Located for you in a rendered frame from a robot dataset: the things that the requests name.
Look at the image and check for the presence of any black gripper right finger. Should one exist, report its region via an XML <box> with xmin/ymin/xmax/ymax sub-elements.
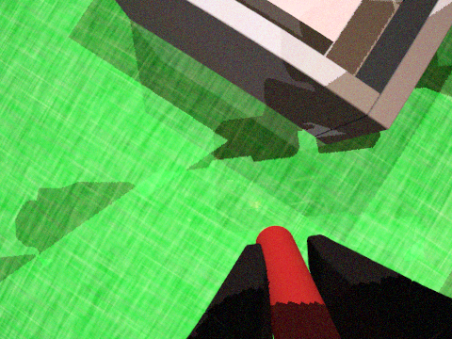
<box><xmin>306</xmin><ymin>234</ymin><xmax>452</xmax><ymax>339</ymax></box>

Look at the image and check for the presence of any pale pink square plate with hole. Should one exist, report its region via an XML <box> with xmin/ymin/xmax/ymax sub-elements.
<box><xmin>236</xmin><ymin>0</ymin><xmax>362</xmax><ymax>56</ymax></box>

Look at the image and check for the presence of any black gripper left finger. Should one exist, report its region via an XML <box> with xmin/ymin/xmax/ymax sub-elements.
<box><xmin>187</xmin><ymin>244</ymin><xmax>274</xmax><ymax>339</ymax></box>

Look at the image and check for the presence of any red peg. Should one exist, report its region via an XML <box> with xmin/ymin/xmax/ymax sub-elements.
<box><xmin>256</xmin><ymin>226</ymin><xmax>342</xmax><ymax>339</ymax></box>

